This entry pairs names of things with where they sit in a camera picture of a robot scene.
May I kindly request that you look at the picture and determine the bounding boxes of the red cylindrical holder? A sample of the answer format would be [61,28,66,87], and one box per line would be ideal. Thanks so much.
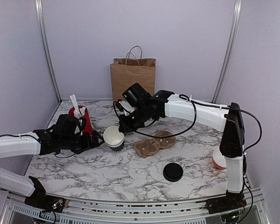
[69,107,92,136]

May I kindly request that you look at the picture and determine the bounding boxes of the cardboard cup carrier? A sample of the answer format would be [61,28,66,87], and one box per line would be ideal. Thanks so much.
[134,131,176,158]

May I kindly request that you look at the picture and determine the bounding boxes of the black paper coffee cup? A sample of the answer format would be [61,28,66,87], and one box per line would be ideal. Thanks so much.
[103,126,124,148]

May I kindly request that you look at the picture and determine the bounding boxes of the orange white bowl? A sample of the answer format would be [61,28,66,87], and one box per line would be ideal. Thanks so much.
[212,149,227,170]

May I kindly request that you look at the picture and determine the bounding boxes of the aluminium frame post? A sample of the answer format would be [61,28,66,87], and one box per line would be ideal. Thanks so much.
[35,0,62,104]
[211,0,243,103]

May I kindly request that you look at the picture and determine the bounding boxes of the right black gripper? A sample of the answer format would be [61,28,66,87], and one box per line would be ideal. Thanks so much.
[118,105,149,133]

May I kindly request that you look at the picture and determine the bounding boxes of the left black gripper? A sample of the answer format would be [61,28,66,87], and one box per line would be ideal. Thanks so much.
[60,130,105,154]

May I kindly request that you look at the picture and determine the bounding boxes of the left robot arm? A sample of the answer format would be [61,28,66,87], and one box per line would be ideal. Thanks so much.
[0,114,104,213]

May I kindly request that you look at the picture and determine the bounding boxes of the front aluminium rail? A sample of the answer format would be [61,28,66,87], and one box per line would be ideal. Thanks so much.
[0,188,271,224]

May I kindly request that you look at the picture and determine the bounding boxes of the white sachet in holder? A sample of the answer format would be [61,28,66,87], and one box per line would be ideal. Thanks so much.
[79,106,86,116]

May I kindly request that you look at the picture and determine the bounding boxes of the left aluminium frame post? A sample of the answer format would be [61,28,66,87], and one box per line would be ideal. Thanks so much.
[35,0,62,104]

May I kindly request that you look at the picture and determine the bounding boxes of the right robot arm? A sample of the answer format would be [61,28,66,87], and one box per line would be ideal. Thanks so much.
[113,83,247,214]

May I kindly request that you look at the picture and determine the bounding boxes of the brown paper bag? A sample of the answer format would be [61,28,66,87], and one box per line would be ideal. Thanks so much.
[110,50,156,100]

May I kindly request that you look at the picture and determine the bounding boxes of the right aluminium frame post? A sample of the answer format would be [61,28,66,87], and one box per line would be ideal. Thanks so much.
[211,0,243,103]

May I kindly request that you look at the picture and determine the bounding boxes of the black plastic cup lid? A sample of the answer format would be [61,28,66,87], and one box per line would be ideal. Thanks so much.
[163,163,183,182]

